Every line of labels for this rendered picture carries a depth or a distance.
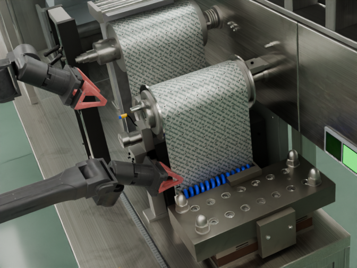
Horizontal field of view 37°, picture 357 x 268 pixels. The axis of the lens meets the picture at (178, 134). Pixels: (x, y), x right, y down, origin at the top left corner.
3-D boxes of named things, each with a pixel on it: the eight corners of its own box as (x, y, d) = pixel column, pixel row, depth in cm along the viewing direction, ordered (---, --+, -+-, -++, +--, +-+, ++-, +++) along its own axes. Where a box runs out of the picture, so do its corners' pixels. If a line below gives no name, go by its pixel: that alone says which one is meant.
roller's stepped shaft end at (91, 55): (75, 64, 149) (73, 53, 147) (95, 57, 150) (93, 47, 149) (78, 67, 146) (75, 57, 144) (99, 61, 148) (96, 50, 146)
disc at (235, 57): (226, 90, 151) (225, 44, 142) (228, 89, 151) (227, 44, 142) (253, 118, 141) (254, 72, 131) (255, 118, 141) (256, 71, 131)
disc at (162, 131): (143, 119, 144) (136, 73, 135) (145, 118, 144) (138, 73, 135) (166, 151, 134) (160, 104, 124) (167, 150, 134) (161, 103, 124)
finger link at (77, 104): (102, 119, 124) (65, 107, 119) (94, 106, 130) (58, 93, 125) (115, 94, 123) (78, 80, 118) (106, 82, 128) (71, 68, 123)
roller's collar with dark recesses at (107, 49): (95, 60, 152) (90, 40, 149) (115, 54, 154) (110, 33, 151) (102, 68, 147) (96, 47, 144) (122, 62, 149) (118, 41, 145)
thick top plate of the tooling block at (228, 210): (170, 224, 140) (167, 206, 137) (299, 170, 151) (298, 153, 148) (197, 262, 128) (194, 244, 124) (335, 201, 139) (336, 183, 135)
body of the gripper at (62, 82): (70, 108, 120) (40, 97, 116) (61, 90, 128) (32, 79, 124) (83, 82, 118) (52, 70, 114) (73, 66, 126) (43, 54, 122)
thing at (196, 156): (176, 197, 143) (165, 139, 133) (252, 166, 149) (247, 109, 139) (176, 198, 142) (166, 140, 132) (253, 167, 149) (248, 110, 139)
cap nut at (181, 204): (173, 207, 137) (170, 193, 134) (186, 202, 138) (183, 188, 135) (179, 215, 134) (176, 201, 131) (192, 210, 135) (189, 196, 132)
